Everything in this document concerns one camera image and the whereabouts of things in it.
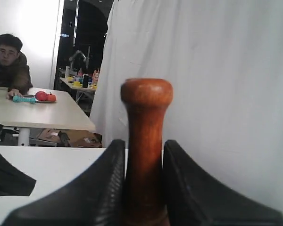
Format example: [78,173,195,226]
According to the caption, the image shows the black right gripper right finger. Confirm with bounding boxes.
[163,140,283,226]

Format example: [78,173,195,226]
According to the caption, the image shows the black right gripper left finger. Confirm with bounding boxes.
[2,139,125,226]

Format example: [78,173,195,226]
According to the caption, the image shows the brown wooden pestle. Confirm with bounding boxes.
[120,78,173,226]

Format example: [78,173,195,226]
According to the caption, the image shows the cardboard box on floor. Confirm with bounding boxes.
[37,129,102,148]

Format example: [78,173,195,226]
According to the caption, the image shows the beige background table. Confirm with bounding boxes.
[0,87,96,146]

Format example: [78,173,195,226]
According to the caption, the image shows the black object at left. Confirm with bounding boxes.
[0,124,36,196]

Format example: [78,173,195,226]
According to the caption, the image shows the red toy fruit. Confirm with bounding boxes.
[35,91,56,103]

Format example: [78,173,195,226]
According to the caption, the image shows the cluttered background table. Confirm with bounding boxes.
[59,67,101,111]

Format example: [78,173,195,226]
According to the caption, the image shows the teal toy dumbbell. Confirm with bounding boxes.
[13,96,36,104]

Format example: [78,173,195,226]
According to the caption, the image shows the white curtain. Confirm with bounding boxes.
[90,0,283,212]

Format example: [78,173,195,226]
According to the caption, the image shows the seated man with glasses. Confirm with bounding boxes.
[0,33,33,99]

